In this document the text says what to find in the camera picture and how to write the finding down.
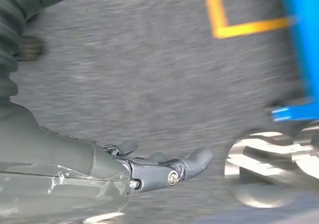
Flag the low blue metal shelf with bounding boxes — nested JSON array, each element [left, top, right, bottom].
[[271, 0, 319, 123]]

